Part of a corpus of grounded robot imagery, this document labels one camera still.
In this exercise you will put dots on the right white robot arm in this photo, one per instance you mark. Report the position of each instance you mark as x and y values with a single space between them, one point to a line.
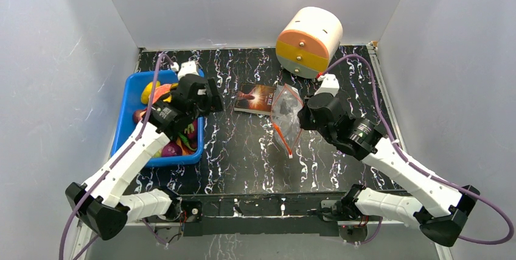
438 211

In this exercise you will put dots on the clear zip top bag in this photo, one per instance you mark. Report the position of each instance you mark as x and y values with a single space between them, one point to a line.
284 117

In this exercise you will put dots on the dark paperback book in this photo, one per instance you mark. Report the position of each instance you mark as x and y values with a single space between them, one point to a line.
254 99

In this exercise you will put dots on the yellow toy mango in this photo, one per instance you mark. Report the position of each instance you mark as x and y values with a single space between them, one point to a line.
145 96

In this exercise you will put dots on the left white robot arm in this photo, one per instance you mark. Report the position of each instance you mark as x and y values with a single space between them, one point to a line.
100 202

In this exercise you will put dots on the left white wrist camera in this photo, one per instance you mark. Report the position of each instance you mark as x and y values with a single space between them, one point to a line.
188 67

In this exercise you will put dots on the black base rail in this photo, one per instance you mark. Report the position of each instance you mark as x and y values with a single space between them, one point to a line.
272 213

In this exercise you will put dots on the blue plastic bin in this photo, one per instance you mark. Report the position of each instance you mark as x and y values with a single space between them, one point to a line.
131 101

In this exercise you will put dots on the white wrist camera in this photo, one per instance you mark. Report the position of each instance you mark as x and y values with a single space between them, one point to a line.
188 67
329 84

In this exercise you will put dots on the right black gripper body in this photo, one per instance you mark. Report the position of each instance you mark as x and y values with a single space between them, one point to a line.
308 114

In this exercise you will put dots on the purple toy onion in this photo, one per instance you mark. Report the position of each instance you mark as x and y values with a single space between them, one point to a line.
172 149

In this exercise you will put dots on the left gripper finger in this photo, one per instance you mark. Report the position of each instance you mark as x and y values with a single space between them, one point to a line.
203 105
214 100

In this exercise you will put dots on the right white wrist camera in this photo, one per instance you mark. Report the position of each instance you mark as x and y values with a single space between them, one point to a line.
329 84

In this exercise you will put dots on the round three-drawer cabinet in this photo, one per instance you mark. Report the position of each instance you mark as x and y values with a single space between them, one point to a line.
309 41

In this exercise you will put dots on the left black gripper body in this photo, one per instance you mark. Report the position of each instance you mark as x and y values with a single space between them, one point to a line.
192 112

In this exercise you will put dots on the pink toy watermelon slice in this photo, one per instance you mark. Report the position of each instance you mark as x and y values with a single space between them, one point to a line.
163 90

